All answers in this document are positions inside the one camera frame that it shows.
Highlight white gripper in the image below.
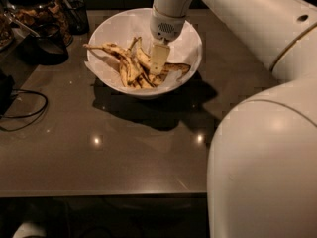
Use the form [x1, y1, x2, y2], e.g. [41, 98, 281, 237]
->
[150, 7, 185, 75]

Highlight spotted banana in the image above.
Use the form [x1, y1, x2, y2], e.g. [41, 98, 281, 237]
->
[136, 37, 190, 80]

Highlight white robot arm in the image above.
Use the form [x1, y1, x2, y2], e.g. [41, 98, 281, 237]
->
[151, 0, 317, 238]

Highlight bananas at bowl bottom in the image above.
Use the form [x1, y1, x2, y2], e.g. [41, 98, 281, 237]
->
[120, 50, 162, 89]

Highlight long banana left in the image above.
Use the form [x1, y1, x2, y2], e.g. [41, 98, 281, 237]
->
[83, 43, 142, 86]

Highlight white bowl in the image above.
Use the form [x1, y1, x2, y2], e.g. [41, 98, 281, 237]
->
[84, 8, 202, 99]

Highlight black mesh pen cup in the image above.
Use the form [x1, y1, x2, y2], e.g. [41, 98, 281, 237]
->
[64, 1, 89, 35]

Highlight black mug with spoon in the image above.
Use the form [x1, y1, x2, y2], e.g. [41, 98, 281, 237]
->
[21, 23, 68, 65]

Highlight glass jar with lid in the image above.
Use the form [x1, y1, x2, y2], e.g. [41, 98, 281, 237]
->
[6, 0, 72, 46]

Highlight glass dish far left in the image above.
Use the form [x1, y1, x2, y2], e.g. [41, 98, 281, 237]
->
[0, 11, 14, 51]

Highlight black device at left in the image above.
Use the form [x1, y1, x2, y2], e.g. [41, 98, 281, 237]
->
[0, 70, 15, 115]

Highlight white object bottom left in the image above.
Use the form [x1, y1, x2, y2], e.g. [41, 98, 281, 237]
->
[12, 222, 47, 238]

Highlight black cable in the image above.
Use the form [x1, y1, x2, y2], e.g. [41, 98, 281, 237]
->
[0, 88, 50, 133]

